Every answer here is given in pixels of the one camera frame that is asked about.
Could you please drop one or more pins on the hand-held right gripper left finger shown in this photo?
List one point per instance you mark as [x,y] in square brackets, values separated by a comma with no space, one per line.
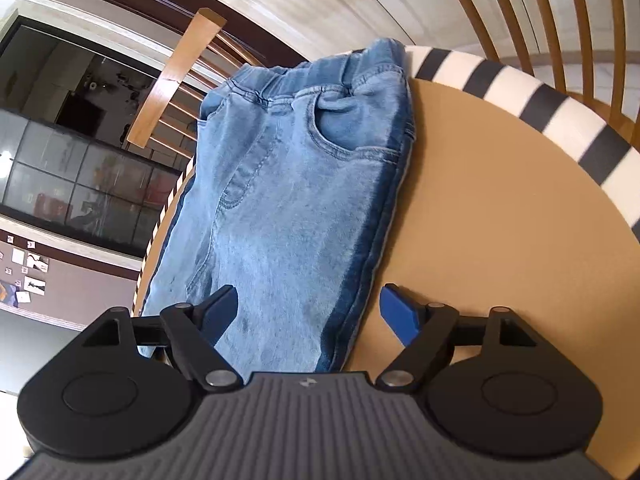
[222,310]

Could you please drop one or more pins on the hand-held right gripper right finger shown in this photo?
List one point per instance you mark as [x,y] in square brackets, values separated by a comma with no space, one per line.
[397,315]

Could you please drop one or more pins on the blue denim jeans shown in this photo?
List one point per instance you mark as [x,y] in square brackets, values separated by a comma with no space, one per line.
[290,185]

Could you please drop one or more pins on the black framed glass partition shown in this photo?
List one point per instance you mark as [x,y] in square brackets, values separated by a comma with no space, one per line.
[75,180]

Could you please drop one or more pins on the wooden spindle chair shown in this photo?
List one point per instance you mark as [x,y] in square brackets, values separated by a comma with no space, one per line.
[170,75]
[550,20]

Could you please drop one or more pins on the wall photo display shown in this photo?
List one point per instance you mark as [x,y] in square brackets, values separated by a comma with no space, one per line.
[30,270]

